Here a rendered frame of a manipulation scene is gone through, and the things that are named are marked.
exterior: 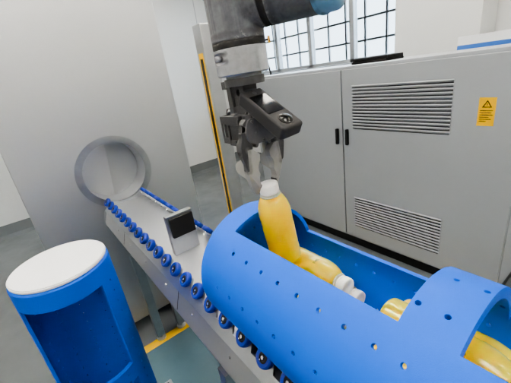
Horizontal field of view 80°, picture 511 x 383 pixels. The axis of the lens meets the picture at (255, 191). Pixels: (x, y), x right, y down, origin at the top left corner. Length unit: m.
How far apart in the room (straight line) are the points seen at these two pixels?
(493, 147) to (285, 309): 1.71
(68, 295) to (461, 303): 0.95
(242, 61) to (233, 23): 0.05
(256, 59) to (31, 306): 0.90
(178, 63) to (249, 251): 4.82
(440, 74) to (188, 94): 3.99
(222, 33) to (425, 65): 1.68
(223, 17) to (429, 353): 0.51
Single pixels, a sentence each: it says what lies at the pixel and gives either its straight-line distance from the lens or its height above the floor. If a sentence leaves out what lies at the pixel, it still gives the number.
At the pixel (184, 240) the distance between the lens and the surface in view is 1.16.
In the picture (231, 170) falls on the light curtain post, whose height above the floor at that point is 1.12.
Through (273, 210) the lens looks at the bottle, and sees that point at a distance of 0.58.
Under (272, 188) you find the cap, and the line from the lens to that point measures 0.58.
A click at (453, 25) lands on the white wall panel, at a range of 3.09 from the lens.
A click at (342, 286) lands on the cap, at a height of 1.11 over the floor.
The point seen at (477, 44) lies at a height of 1.47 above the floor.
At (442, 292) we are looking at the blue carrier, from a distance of 0.44.
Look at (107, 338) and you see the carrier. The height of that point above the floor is 0.58.
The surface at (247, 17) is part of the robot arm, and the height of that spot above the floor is 1.59.
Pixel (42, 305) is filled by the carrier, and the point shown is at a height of 0.99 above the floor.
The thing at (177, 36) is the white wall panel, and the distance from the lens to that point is 5.34.
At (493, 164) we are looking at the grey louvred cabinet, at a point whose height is 0.87.
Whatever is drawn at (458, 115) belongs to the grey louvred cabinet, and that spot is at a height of 1.12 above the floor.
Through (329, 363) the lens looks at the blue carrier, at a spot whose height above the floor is 1.15.
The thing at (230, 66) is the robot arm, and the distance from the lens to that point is 0.53.
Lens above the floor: 1.51
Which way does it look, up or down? 21 degrees down
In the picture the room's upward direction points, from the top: 9 degrees counter-clockwise
